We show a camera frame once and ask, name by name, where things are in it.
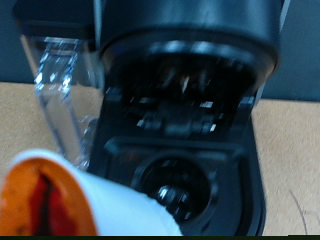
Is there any black Keurig coffee machine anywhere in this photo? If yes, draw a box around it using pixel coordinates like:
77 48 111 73
89 0 291 238

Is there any white coffee pod red lid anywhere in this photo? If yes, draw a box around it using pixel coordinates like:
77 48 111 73
0 148 183 238

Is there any clear water reservoir black lid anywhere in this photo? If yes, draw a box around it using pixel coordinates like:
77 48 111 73
12 0 105 169

